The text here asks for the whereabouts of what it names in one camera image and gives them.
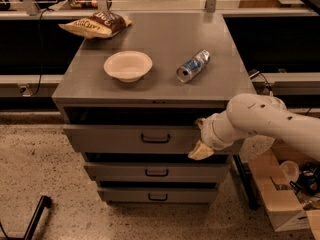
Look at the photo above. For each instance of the grey metal drawer cabinet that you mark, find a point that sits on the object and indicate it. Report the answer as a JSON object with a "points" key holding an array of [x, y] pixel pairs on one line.
{"points": [[87, 95]]}

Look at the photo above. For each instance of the grey bottom drawer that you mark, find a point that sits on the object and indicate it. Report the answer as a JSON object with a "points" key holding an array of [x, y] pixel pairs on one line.
{"points": [[157, 195]]}

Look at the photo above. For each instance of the grey drawer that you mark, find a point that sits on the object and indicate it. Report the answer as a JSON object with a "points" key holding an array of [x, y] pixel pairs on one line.
{"points": [[132, 139], [157, 195], [156, 172]]}

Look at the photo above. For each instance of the grey middle drawer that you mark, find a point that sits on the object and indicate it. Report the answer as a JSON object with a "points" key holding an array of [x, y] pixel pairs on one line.
{"points": [[156, 172]]}

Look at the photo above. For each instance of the brown snack bag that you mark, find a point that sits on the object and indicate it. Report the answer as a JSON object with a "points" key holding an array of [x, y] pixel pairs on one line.
{"points": [[110, 21]]}

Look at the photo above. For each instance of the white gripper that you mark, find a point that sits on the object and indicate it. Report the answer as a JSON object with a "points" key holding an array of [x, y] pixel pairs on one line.
{"points": [[208, 133]]}

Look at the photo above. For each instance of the grey top drawer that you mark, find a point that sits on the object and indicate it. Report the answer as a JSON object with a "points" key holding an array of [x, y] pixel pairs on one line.
{"points": [[132, 139]]}

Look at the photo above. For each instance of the crushed blue soda can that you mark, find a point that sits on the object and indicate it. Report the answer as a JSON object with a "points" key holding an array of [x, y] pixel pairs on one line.
{"points": [[192, 67]]}

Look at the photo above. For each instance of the clear plastic cup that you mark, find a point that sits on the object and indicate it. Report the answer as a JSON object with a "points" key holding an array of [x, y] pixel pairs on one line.
{"points": [[291, 170]]}

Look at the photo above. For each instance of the dark bottle in box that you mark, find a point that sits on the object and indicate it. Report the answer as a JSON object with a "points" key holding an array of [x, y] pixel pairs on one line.
{"points": [[308, 182]]}

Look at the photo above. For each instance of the black table leg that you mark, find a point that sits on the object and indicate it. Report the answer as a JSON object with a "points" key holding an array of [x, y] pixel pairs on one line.
{"points": [[244, 174]]}

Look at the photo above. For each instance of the black stand leg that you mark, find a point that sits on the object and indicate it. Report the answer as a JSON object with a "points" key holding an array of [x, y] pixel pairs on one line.
{"points": [[44, 202]]}

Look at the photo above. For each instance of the yellow chips bag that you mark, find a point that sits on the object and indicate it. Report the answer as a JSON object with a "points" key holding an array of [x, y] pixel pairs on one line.
{"points": [[87, 28]]}

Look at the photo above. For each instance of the white paper bowl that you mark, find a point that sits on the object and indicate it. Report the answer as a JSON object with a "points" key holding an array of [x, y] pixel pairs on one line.
{"points": [[128, 66]]}

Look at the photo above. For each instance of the cardboard box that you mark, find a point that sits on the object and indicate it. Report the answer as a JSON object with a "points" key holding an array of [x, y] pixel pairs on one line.
{"points": [[282, 206]]}

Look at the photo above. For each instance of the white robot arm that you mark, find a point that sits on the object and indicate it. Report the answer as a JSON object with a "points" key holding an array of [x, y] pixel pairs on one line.
{"points": [[251, 114]]}

